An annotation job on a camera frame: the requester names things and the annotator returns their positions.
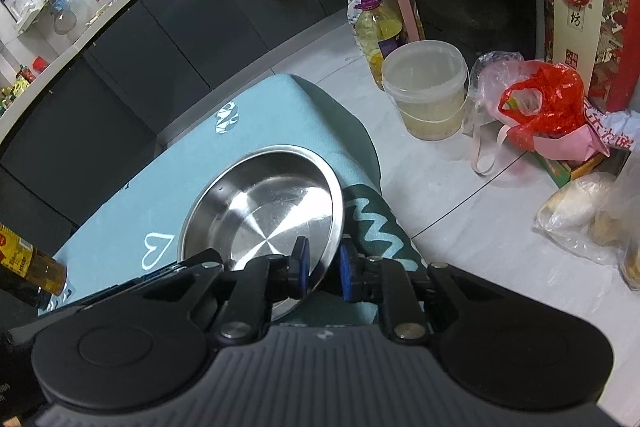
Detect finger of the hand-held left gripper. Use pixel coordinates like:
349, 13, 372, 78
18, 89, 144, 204
37, 249, 223, 320

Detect stainless steel plate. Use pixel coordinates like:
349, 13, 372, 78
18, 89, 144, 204
176, 145, 346, 323

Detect clear bag of food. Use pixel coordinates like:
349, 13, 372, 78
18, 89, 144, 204
535, 142, 640, 293

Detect translucent plastic bucket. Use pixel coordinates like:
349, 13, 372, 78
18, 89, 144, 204
381, 40, 469, 141

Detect white red printed bag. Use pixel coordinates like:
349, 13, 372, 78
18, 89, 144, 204
584, 107, 640, 148

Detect oil bottle yellow label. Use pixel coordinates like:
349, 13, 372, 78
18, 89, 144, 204
0, 223, 68, 308

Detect large oil jug purple cap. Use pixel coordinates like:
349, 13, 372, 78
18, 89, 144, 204
354, 0, 406, 90

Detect clear plastic bag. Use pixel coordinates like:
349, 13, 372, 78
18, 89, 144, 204
465, 51, 531, 175

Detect hanging glass flask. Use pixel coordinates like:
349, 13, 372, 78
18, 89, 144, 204
52, 0, 78, 35

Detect group of condiment jars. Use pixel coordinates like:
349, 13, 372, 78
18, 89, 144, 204
0, 57, 51, 114

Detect dark green zigzag cloth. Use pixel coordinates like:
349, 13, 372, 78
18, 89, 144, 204
341, 184, 426, 325

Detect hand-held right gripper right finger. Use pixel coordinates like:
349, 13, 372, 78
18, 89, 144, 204
338, 238, 506, 348

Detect dark kitchen cabinets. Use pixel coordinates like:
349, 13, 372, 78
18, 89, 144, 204
0, 0, 351, 240

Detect white kitchen counter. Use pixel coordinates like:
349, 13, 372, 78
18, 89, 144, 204
0, 0, 281, 142

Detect red gift bag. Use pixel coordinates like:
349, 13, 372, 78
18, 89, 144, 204
535, 0, 632, 112

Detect red plastic bag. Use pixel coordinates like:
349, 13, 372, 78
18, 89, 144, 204
498, 61, 587, 151

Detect green cardboard box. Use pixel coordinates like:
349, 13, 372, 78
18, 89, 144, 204
532, 149, 606, 190

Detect teal tablecloth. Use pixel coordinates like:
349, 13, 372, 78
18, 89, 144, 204
37, 73, 386, 328

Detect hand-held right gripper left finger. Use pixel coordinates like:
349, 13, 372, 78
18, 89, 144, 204
140, 236, 311, 348

